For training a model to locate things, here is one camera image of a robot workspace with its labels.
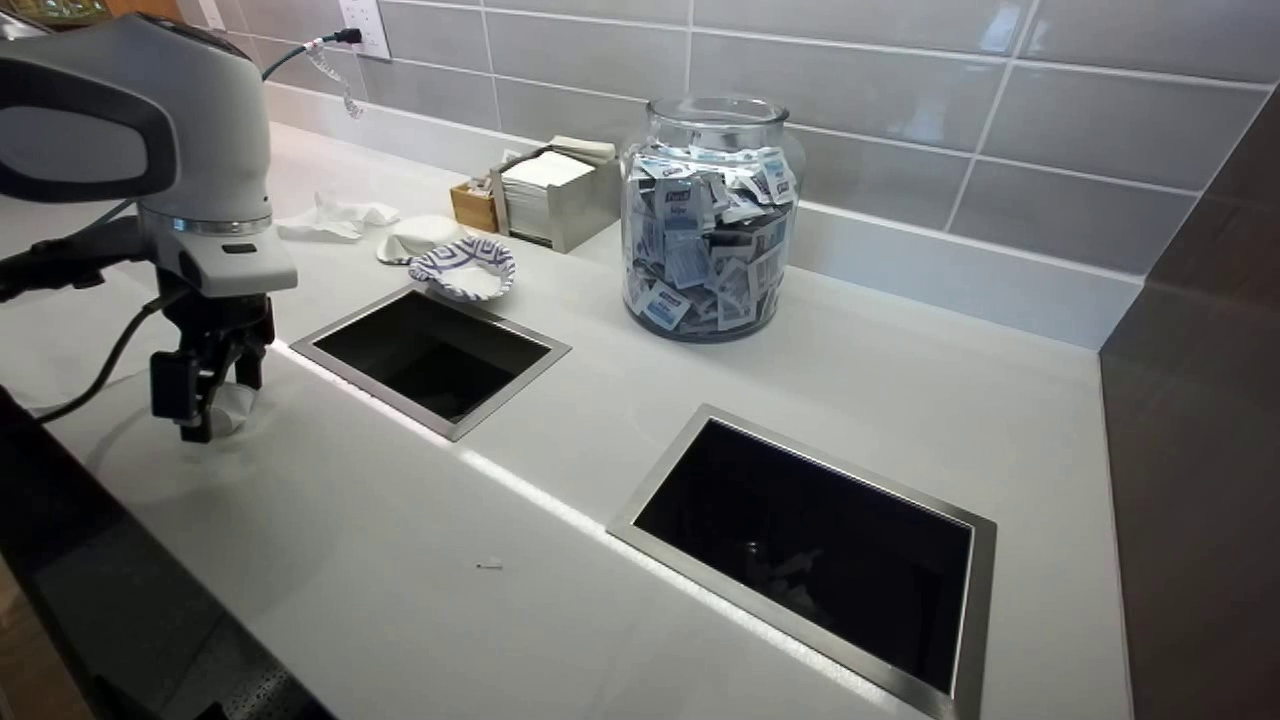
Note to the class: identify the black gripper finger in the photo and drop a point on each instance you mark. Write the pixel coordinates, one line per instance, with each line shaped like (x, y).
(255, 359)
(180, 385)

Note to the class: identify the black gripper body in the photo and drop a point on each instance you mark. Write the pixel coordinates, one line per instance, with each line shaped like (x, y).
(217, 321)

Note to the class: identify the small coffee pod cup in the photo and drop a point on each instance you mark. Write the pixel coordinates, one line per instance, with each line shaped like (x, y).
(230, 411)

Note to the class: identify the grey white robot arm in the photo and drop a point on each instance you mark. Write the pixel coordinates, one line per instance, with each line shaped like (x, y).
(215, 133)

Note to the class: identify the steel framed disposal opening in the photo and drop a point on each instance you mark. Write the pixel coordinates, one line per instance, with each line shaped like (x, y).
(803, 622)
(385, 394)

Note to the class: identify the crumpled white napkin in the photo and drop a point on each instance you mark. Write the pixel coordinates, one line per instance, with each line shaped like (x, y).
(335, 218)

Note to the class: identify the small brown box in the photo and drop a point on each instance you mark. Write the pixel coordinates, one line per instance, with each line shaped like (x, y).
(470, 203)

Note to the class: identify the white napkin stack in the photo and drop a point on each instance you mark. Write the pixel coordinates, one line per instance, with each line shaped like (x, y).
(546, 169)

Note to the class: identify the small cardboard box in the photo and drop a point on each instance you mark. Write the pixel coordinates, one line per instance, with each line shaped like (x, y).
(574, 221)

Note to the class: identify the glass jar with packets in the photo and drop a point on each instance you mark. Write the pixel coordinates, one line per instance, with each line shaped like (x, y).
(707, 254)

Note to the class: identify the dark brown cabinet panel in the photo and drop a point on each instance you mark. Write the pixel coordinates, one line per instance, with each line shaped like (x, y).
(1201, 465)

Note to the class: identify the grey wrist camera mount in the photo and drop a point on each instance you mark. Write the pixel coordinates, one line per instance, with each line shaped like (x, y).
(241, 263)

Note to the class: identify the white wall outlet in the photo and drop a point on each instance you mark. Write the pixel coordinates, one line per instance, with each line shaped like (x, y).
(371, 14)

